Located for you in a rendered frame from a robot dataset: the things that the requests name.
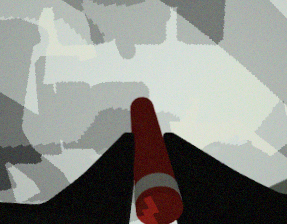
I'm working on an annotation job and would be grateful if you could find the dark red peg with white band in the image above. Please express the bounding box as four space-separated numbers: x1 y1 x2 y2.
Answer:
130 97 183 224

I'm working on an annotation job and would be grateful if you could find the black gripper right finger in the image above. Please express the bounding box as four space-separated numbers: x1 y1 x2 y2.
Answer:
163 132 287 224

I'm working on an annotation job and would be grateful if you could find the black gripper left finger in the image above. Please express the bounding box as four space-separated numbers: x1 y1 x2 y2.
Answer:
0 132 135 224

